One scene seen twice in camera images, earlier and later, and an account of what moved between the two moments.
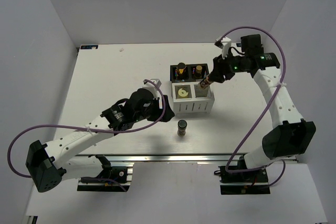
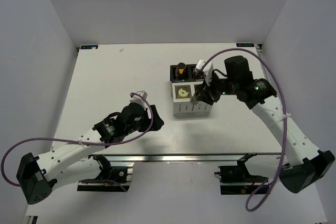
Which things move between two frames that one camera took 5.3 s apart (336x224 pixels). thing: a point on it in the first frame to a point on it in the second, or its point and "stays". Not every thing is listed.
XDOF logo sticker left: x=89 y=46 stays
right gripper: x=218 y=72 to x=203 y=95
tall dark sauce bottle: x=180 y=72 stays
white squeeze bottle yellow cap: x=182 y=93 stays
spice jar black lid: x=181 y=125 to x=194 y=99
